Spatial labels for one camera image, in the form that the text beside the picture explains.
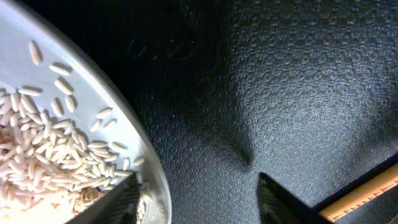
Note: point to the grey plate with rice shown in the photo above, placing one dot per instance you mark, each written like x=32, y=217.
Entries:
x=67, y=137

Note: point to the round black serving tray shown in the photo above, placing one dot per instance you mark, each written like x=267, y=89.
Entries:
x=304, y=91

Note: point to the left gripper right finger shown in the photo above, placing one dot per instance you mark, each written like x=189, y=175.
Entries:
x=278, y=206

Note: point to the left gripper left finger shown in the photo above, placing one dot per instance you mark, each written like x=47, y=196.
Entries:
x=118, y=206

